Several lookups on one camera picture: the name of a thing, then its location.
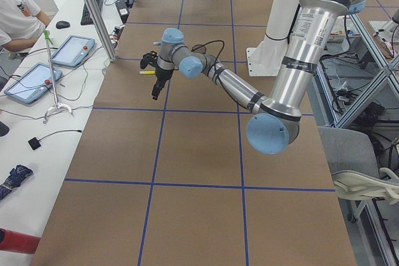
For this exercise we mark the far blue teach pendant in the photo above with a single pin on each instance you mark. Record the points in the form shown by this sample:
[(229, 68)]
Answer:
[(73, 51)]

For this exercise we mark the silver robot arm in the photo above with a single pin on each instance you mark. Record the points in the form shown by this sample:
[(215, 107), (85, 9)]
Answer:
[(295, 37)]

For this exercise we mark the folded blue umbrella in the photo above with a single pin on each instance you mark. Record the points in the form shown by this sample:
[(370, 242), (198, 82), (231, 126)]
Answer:
[(16, 176)]

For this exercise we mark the brown paper table cover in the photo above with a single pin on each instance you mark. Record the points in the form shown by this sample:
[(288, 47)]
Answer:
[(174, 181)]

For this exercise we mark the small black device with cable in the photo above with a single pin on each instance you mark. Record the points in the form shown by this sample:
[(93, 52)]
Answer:
[(35, 142)]

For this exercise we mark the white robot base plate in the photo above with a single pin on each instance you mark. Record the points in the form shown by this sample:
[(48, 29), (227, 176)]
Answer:
[(261, 62)]

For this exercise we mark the near blue teach pendant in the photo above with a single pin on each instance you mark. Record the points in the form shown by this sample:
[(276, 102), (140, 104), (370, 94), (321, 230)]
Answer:
[(32, 85)]

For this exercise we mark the person in white shirt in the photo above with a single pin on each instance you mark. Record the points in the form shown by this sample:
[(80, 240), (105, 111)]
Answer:
[(22, 23)]

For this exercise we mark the grey white chair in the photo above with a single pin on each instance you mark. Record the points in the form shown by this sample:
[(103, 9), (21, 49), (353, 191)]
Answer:
[(354, 171)]

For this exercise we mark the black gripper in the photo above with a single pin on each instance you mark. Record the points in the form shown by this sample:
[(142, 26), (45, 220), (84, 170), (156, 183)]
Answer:
[(163, 74)]

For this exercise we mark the red cylinder object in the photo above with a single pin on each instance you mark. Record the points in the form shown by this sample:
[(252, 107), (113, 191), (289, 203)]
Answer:
[(17, 242)]

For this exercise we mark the aluminium frame post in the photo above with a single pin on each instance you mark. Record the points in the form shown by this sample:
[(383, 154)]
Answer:
[(101, 29)]

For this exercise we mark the black mesh pen cup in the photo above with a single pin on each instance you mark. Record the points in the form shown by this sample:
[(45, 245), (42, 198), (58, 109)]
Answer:
[(199, 48)]

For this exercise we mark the blue teach pendant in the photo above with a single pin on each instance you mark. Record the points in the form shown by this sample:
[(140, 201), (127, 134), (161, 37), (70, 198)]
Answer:
[(73, 51), (32, 85)]

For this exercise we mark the black computer mouse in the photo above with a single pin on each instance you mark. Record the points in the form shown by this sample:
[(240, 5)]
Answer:
[(62, 25)]

